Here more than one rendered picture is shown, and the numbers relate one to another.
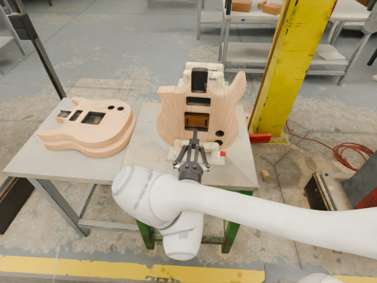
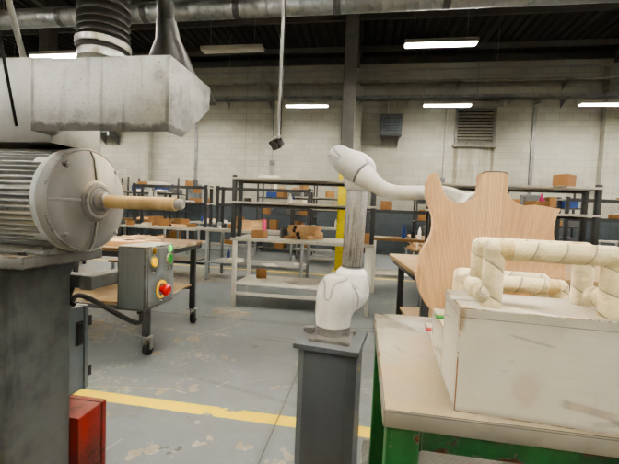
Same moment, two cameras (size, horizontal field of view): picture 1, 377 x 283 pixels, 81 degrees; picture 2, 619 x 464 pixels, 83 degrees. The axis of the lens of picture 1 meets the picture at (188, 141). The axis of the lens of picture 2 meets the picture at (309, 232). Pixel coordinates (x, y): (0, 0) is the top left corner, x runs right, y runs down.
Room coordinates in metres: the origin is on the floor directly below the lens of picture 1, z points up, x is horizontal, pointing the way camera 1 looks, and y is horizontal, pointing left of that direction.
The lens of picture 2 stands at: (1.65, -0.41, 1.24)
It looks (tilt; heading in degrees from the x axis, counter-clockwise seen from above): 3 degrees down; 186
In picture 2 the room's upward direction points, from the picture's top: 2 degrees clockwise
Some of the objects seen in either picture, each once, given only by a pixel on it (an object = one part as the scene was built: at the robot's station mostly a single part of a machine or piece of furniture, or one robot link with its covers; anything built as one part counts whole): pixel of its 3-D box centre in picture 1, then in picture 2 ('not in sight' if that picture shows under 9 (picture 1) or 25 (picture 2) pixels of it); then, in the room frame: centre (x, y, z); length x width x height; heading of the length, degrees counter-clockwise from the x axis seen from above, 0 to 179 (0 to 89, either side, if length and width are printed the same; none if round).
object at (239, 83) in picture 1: (235, 84); (438, 190); (0.69, -0.17, 1.32); 0.07 x 0.04 x 0.09; 84
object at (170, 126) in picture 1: (197, 115); (487, 249); (0.71, -0.04, 1.17); 0.35 x 0.04 x 0.40; 84
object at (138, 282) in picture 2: not in sight; (122, 283); (0.59, -1.12, 0.99); 0.24 x 0.21 x 0.26; 87
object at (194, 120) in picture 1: (196, 120); not in sight; (0.70, -0.03, 1.15); 0.10 x 0.03 x 0.05; 84
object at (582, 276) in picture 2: (185, 81); (582, 277); (0.99, 0.01, 1.15); 0.03 x 0.03 x 0.09
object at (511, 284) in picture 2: not in sight; (512, 284); (0.91, -0.06, 1.12); 0.20 x 0.03 x 0.03; 83
